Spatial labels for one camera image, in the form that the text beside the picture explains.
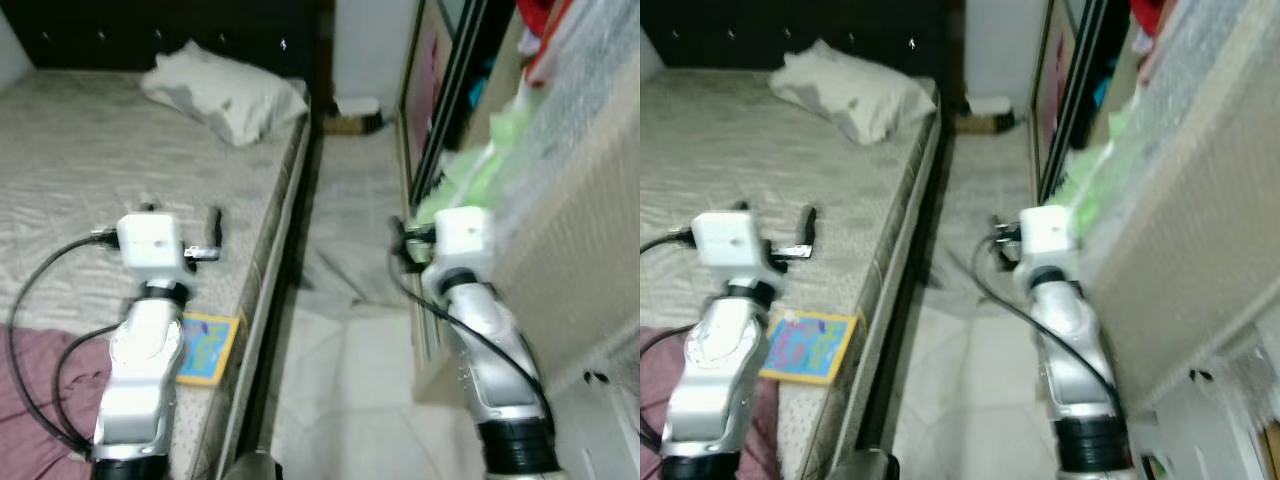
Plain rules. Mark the colourful children's book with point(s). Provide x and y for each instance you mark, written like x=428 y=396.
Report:
x=210 y=350
x=815 y=350

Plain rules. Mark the white pillow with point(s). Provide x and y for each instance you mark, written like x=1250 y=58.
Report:
x=225 y=95
x=860 y=95

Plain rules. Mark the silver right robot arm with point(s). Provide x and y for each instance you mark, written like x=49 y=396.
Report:
x=1070 y=340
x=480 y=340

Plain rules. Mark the light green cloth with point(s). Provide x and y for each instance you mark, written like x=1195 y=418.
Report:
x=470 y=180
x=1095 y=190

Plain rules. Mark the white and brown box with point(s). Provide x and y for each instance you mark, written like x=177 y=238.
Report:
x=355 y=105
x=990 y=105

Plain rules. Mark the upright beige quilted mattress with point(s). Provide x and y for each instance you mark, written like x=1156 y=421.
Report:
x=1190 y=220
x=570 y=220

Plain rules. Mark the dark framed mirror door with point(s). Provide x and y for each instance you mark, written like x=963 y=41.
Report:
x=1060 y=80
x=430 y=80

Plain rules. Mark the black tufted headboard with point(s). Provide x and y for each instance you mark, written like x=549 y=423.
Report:
x=150 y=30
x=800 y=30

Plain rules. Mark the mauve cartoon mouse blanket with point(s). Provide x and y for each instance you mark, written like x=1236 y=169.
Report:
x=30 y=400
x=655 y=385

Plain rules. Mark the grey robot left leg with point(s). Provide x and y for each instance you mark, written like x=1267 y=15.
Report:
x=252 y=466
x=868 y=466

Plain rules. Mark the white cabinet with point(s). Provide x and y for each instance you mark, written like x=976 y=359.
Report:
x=610 y=420
x=1210 y=430

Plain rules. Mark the red cloth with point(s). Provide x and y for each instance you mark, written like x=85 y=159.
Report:
x=545 y=30
x=1155 y=20

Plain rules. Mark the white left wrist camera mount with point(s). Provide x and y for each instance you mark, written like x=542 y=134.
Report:
x=730 y=240
x=150 y=240

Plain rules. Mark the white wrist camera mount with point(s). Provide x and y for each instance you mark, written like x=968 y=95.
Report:
x=1048 y=235
x=730 y=240
x=465 y=235
x=150 y=240

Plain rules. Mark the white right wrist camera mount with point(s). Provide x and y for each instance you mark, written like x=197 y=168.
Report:
x=1048 y=235
x=465 y=235

